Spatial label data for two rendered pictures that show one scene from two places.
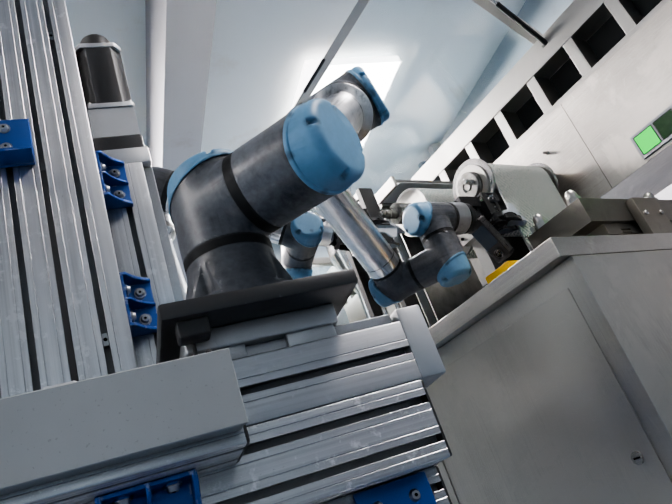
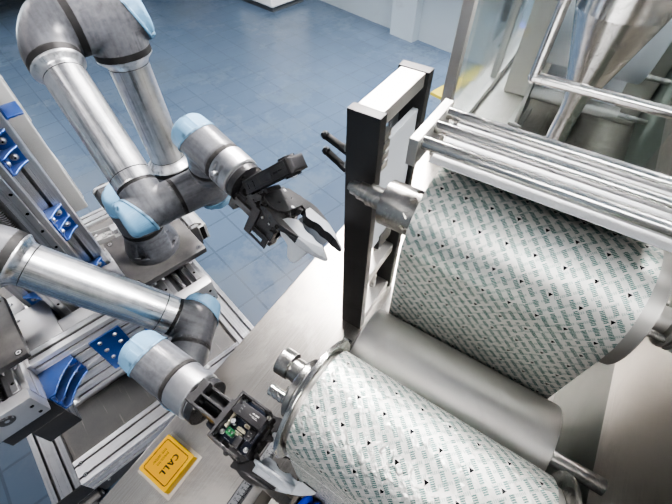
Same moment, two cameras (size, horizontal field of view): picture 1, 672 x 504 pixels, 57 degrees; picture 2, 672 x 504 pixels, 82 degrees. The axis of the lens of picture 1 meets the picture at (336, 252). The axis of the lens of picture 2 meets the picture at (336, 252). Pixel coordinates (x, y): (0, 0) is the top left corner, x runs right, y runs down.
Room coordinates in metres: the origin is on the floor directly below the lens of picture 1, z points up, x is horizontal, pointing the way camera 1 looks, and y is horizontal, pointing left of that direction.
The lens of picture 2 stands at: (1.45, -0.55, 1.70)
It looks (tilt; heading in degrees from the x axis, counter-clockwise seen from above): 51 degrees down; 71
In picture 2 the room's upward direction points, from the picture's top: straight up
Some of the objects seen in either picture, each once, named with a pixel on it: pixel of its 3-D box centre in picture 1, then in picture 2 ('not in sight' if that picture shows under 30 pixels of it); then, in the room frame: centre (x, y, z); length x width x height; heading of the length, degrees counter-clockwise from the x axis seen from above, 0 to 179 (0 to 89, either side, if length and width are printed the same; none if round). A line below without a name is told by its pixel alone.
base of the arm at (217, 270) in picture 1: (238, 289); not in sight; (0.72, 0.13, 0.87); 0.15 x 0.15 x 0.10
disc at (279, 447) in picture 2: (473, 186); (315, 396); (1.48, -0.40, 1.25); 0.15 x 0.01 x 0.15; 38
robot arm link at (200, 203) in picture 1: (220, 210); not in sight; (0.72, 0.13, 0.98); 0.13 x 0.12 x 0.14; 69
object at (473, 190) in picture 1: (469, 186); (306, 390); (1.47, -0.39, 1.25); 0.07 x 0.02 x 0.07; 38
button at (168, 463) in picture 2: (509, 273); (168, 463); (1.21, -0.31, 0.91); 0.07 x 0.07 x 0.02; 38
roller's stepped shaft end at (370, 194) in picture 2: (387, 213); (367, 193); (1.62, -0.18, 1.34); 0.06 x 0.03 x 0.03; 128
